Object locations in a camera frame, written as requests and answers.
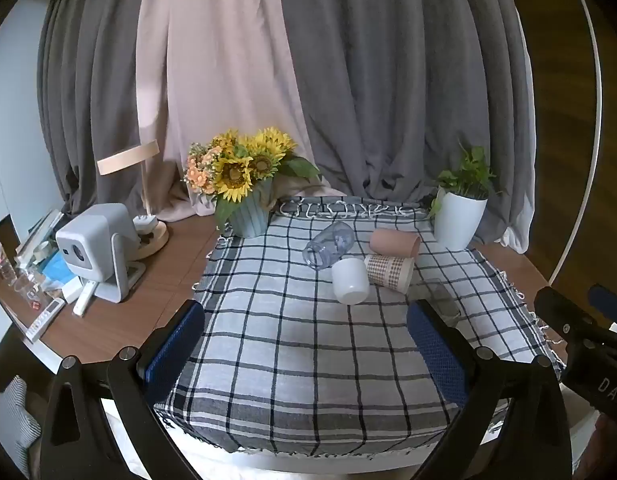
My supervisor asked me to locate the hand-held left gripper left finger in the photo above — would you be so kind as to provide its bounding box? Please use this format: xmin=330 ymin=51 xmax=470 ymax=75
xmin=38 ymin=299 xmax=209 ymax=480

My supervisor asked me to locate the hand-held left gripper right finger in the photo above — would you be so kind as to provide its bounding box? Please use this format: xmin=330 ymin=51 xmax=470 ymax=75
xmin=407 ymin=300 xmax=573 ymax=480

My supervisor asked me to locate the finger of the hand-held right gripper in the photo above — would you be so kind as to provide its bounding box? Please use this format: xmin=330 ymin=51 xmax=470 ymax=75
xmin=587 ymin=283 xmax=617 ymax=317
xmin=533 ymin=286 xmax=615 ymax=347

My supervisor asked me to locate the brown patterned cup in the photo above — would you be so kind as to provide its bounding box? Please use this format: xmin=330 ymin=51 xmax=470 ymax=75
xmin=363 ymin=253 xmax=416 ymax=294

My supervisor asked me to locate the white cup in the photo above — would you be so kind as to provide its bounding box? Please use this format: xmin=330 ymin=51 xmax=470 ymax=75
xmin=331 ymin=257 xmax=371 ymax=305

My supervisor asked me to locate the pink cup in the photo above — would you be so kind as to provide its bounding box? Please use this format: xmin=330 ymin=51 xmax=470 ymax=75
xmin=369 ymin=228 xmax=422 ymax=261

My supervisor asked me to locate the clear blue glass cup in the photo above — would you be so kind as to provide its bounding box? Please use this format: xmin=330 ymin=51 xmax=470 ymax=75
xmin=302 ymin=220 xmax=356 ymax=271

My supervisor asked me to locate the slim white remote control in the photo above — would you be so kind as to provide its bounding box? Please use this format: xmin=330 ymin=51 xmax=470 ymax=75
xmin=72 ymin=281 xmax=97 ymax=317

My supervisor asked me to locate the checked grey white tablecloth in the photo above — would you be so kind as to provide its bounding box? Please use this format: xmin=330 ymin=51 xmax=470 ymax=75
xmin=153 ymin=199 xmax=565 ymax=459

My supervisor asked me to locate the white remote with buttons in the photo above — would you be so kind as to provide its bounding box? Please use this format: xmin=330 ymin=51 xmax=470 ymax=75
xmin=25 ymin=298 xmax=66 ymax=344

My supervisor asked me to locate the white plant pot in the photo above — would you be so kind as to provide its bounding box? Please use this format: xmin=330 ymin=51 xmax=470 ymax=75
xmin=433 ymin=186 xmax=489 ymax=251

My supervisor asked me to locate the white projector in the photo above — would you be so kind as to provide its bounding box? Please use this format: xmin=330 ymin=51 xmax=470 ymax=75
xmin=55 ymin=203 xmax=147 ymax=305

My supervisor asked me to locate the blue packet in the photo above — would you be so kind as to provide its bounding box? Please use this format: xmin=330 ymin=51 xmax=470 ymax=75
xmin=40 ymin=250 xmax=75 ymax=287

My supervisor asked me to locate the ribbed pale blue vase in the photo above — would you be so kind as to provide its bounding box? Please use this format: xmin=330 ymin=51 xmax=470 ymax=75
xmin=227 ymin=180 xmax=274 ymax=239

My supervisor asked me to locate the small clear glass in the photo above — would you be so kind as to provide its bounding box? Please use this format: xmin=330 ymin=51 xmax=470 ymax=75
xmin=13 ymin=270 xmax=45 ymax=307

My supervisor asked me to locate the green potted plant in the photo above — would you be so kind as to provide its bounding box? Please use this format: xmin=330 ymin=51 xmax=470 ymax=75
xmin=427 ymin=142 xmax=503 ymax=221

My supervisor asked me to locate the striped cushion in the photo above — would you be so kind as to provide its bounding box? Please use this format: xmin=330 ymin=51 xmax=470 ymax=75
xmin=0 ymin=375 xmax=42 ymax=467

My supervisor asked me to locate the white curved pole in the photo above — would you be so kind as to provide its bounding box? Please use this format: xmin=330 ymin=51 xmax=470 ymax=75
xmin=547 ymin=0 xmax=604 ymax=287

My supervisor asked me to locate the sunflower bouquet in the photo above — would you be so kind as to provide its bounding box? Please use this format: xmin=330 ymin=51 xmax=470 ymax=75
xmin=183 ymin=127 xmax=323 ymax=235

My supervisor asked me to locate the clear water bottle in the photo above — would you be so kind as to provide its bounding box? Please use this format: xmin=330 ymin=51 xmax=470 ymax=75
xmin=0 ymin=230 xmax=18 ymax=287

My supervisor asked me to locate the wooden desk lamp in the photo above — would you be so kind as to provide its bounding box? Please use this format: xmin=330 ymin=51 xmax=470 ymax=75
xmin=97 ymin=140 xmax=170 ymax=261

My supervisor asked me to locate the grey curtain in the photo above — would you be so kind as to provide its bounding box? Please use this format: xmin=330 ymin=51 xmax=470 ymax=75
xmin=36 ymin=0 xmax=155 ymax=217
xmin=276 ymin=0 xmax=537 ymax=254

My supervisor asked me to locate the pink curtain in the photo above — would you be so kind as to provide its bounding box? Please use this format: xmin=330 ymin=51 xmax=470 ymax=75
xmin=135 ymin=0 xmax=340 ymax=222

